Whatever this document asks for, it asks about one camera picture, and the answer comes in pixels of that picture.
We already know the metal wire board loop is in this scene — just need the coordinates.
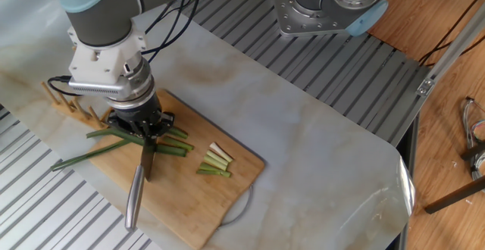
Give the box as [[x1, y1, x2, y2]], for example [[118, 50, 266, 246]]
[[218, 189, 252, 228]]

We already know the steel kitchen knife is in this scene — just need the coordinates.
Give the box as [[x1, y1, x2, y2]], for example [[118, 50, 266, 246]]
[[124, 135, 158, 230]]

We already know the bamboo cutting board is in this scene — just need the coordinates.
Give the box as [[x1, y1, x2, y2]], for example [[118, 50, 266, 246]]
[[85, 89, 266, 249]]

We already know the black bar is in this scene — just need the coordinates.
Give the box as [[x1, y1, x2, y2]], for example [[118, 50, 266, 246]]
[[424, 179, 485, 215]]

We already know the white marble pattern mat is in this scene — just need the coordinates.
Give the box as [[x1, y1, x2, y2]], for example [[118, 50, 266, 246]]
[[0, 0, 416, 250]]

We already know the short green garlic piece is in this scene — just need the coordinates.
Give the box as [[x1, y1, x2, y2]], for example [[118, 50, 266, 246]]
[[196, 168, 231, 179], [200, 160, 227, 174]]

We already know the wooden slotted rack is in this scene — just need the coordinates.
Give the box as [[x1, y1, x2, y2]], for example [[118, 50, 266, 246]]
[[40, 82, 107, 123]]

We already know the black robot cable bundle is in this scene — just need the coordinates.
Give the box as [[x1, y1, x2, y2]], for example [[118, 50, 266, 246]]
[[47, 0, 205, 88]]

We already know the long green garlic leaf piece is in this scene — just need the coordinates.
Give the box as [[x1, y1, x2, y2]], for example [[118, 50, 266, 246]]
[[156, 139, 196, 158]]

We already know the black floor cable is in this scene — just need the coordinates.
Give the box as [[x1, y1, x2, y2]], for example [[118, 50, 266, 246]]
[[419, 6, 485, 66]]

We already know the green garlic stalk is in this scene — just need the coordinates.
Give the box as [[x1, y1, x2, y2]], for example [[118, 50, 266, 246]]
[[52, 126, 190, 170]]

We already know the aluminium frame post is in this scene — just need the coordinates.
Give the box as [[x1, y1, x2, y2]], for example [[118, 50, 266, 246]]
[[415, 21, 485, 96]]

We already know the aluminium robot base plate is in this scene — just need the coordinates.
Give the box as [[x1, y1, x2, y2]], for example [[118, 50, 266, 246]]
[[274, 0, 358, 38]]

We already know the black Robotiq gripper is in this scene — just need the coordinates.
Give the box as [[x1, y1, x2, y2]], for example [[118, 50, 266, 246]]
[[106, 102, 177, 140]]

